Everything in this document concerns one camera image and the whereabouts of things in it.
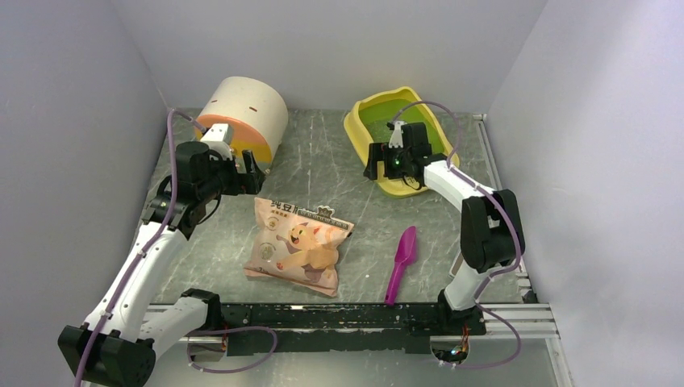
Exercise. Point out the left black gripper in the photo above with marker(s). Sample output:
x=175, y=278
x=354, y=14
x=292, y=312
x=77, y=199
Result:
x=256, y=176

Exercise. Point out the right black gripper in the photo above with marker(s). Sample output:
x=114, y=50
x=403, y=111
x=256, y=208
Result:
x=381, y=152

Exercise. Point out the yellow green litter box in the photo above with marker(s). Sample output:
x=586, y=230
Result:
x=366, y=123

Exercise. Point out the white orange cylindrical bin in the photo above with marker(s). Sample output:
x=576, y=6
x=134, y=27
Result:
x=255, y=112

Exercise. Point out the pink cat litter bag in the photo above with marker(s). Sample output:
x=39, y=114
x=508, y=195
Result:
x=297, y=244

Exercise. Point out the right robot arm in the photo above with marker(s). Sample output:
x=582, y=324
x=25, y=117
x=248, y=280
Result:
x=491, y=233

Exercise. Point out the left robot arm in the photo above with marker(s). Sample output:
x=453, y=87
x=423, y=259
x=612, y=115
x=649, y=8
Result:
x=115, y=346

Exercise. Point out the magenta plastic scoop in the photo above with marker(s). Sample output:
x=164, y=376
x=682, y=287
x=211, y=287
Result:
x=405, y=256

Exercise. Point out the small white grey clip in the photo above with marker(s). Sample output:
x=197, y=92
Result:
x=456, y=264

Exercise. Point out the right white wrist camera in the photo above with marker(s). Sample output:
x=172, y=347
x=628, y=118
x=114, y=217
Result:
x=396, y=139

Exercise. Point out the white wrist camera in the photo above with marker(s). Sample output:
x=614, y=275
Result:
x=396, y=139
x=218, y=138

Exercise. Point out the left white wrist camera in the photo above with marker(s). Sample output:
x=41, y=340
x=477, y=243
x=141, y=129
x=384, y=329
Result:
x=218, y=138

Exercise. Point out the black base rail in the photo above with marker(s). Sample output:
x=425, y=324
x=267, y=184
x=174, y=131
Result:
x=252, y=328

